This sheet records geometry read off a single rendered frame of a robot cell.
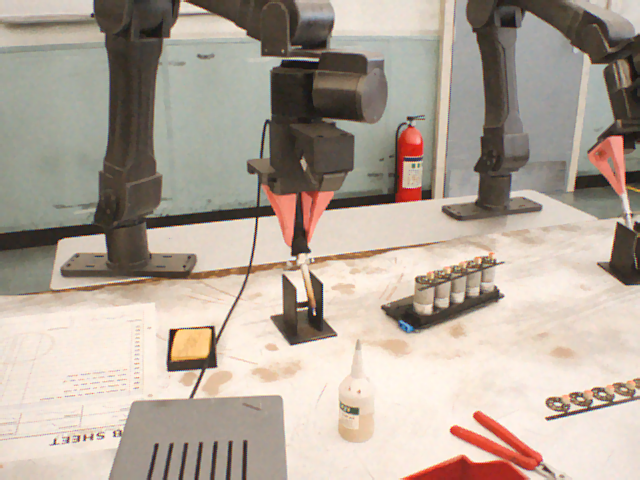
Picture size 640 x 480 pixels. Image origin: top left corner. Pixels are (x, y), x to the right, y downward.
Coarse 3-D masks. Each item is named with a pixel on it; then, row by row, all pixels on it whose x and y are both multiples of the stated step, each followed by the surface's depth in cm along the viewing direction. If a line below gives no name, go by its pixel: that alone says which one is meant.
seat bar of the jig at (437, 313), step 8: (496, 288) 82; (480, 296) 79; (488, 296) 80; (456, 304) 77; (464, 304) 78; (472, 304) 79; (408, 312) 75; (440, 312) 76; (448, 312) 77; (416, 320) 74; (424, 320) 74; (432, 320) 75
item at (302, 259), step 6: (300, 258) 72; (306, 258) 72; (300, 264) 72; (306, 264) 72; (306, 270) 72; (306, 276) 72; (306, 282) 72; (306, 288) 72; (312, 294) 72; (312, 300) 71; (312, 306) 71
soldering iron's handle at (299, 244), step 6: (300, 210) 74; (294, 216) 73; (300, 216) 73; (294, 222) 73; (300, 222) 73; (294, 228) 73; (300, 228) 73; (294, 234) 72; (300, 234) 72; (294, 240) 72; (300, 240) 72; (306, 240) 73; (294, 246) 72; (300, 246) 72; (306, 246) 72; (294, 252) 72; (300, 252) 72; (306, 252) 72
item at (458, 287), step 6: (462, 270) 77; (456, 282) 77; (462, 282) 77; (456, 288) 77; (462, 288) 77; (450, 294) 78; (456, 294) 77; (462, 294) 78; (450, 300) 78; (456, 300) 78; (462, 300) 78
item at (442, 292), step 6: (450, 282) 76; (438, 288) 75; (444, 288) 75; (450, 288) 76; (438, 294) 76; (444, 294) 76; (438, 300) 76; (444, 300) 76; (438, 306) 76; (444, 306) 76
